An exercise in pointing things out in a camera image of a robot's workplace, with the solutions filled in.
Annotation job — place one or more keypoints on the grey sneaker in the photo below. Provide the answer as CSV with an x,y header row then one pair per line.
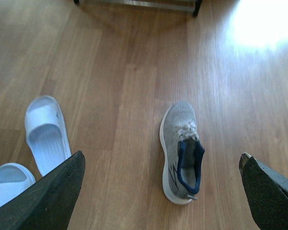
x,y
183,154

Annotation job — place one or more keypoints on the left gripper camera black left finger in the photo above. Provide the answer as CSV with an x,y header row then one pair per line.
x,y
49,203

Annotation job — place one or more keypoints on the light blue slipper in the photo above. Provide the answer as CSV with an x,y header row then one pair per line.
x,y
14,179
46,133

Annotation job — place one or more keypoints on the left gripper camera black right finger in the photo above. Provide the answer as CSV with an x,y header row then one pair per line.
x,y
266,192

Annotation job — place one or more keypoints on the black metal shoe rack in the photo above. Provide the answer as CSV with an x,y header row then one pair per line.
x,y
188,6

